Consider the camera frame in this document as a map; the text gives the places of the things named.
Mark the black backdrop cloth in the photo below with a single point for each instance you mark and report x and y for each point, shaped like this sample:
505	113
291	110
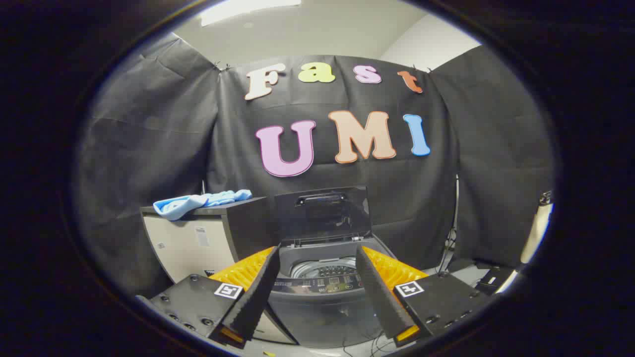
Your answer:
397	198

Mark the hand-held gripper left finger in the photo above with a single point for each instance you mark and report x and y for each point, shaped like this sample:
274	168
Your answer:
258	292

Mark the light blue shirt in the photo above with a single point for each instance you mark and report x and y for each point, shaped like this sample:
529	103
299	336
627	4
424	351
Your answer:
173	206

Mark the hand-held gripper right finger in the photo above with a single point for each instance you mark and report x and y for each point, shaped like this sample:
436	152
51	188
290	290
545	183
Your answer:
379	292

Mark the grey washing machine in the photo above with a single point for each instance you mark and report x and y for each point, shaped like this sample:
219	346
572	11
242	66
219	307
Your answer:
322	317

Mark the cream pole with black cap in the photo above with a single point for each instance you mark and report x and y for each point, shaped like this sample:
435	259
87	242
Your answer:
538	233

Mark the black box on floor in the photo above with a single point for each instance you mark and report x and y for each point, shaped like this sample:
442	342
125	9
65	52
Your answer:
493	280

